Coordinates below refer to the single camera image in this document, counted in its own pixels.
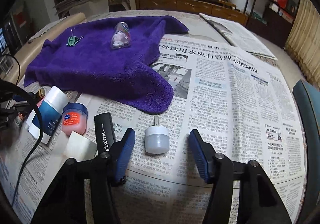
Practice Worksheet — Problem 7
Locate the black tube white script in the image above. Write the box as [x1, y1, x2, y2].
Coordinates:
[94, 113, 116, 154]

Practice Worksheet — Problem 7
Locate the black gold striped tube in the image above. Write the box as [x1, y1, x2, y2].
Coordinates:
[33, 87, 46, 103]

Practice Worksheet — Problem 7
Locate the small white jar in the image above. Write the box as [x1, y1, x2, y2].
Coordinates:
[144, 115, 170, 154]

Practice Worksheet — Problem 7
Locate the blue white deodorant stick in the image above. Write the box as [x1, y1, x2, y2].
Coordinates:
[28, 86, 69, 144]

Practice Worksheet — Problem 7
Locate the pink vaseline jar blue lid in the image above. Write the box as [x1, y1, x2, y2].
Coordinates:
[62, 102, 88, 136]

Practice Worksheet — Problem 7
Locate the green binder clip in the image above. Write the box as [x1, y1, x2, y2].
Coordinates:
[66, 27, 84, 46]

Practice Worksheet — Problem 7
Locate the clear plastic bottle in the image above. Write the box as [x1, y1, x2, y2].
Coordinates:
[111, 22, 131, 49]

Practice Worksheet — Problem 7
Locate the white charger plug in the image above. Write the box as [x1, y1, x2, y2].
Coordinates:
[63, 131, 97, 161]

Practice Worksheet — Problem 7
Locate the large open newspaper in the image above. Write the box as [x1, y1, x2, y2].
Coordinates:
[0, 34, 308, 224]

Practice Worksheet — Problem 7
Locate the beige sofa armrest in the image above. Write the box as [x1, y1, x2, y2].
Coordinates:
[1, 12, 86, 83]

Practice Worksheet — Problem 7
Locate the purple towel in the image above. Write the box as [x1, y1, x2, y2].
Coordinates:
[24, 16, 189, 114]

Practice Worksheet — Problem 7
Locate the folded newspaper far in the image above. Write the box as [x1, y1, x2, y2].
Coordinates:
[199, 13, 277, 60]

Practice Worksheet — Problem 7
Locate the teal chair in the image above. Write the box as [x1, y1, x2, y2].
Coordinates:
[292, 80, 320, 189]

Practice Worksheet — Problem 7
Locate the wooden tv cabinet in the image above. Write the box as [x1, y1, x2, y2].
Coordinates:
[135, 0, 248, 26]

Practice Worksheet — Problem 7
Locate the beige curtain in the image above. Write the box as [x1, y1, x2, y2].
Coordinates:
[285, 0, 320, 88]

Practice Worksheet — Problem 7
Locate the dark shelf unit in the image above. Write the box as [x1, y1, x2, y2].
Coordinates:
[244, 0, 300, 48]

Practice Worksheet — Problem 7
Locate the black cable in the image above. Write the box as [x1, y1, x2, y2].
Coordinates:
[0, 80, 45, 208]

